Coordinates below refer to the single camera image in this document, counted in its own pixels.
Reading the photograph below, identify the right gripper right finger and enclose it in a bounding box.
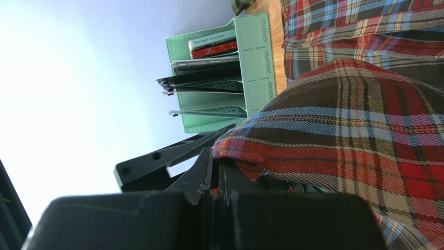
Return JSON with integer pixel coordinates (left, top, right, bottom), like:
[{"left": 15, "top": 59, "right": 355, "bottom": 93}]
[{"left": 219, "top": 161, "right": 387, "bottom": 249}]

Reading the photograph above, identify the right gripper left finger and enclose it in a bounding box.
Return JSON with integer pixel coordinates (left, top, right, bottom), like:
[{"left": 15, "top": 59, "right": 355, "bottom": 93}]
[{"left": 23, "top": 147, "right": 214, "bottom": 249}]

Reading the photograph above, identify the red brown plaid shirt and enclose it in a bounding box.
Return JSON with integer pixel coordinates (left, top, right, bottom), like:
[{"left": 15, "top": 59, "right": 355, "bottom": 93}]
[{"left": 213, "top": 1, "right": 443, "bottom": 249}]

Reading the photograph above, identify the blue clipboard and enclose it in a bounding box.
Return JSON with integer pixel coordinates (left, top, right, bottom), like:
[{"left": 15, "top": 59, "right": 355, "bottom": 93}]
[{"left": 168, "top": 110, "right": 247, "bottom": 118}]

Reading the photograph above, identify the pink clipboard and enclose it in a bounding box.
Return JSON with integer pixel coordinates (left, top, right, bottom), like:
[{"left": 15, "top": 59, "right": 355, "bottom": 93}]
[{"left": 161, "top": 91, "right": 244, "bottom": 96}]

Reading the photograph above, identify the black clipboard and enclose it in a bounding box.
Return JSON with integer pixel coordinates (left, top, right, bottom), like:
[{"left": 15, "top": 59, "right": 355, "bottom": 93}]
[{"left": 156, "top": 64, "right": 241, "bottom": 90}]

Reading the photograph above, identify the mint green file organizer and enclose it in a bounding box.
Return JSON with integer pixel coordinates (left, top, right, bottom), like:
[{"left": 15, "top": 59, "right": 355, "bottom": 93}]
[{"left": 165, "top": 12, "right": 276, "bottom": 134}]

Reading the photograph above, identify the grey book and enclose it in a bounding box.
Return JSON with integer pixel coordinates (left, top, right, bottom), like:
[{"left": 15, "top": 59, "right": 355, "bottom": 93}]
[{"left": 172, "top": 56, "right": 240, "bottom": 74}]

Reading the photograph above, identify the red book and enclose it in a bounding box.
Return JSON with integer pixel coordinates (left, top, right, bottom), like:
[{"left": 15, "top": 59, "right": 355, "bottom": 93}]
[{"left": 190, "top": 41, "right": 238, "bottom": 59}]

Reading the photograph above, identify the light green book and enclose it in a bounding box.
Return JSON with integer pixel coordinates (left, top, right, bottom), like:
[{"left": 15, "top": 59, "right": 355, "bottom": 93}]
[{"left": 188, "top": 29, "right": 236, "bottom": 51}]

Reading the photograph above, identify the yellow plaid folded shirt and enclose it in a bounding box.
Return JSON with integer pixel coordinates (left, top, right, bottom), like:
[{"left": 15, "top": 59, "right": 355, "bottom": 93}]
[{"left": 231, "top": 0, "right": 255, "bottom": 16}]

